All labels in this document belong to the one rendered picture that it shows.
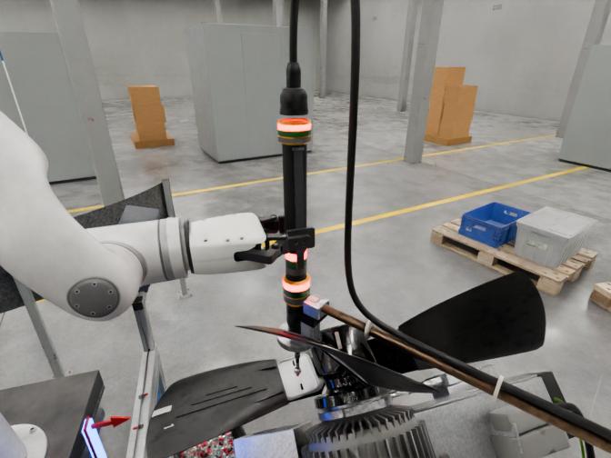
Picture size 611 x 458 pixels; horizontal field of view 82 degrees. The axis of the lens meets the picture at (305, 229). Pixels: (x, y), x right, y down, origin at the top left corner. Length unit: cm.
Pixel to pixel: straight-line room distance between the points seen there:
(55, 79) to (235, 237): 601
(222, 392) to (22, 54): 602
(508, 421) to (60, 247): 71
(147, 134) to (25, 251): 821
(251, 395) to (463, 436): 38
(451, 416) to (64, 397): 86
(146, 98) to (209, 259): 809
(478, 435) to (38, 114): 630
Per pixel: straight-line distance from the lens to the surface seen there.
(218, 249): 46
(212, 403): 70
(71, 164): 656
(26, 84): 644
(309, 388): 68
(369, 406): 67
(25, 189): 44
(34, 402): 113
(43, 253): 42
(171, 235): 48
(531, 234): 353
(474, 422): 79
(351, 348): 68
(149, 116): 855
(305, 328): 59
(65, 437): 102
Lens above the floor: 171
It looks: 25 degrees down
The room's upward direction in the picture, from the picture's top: straight up
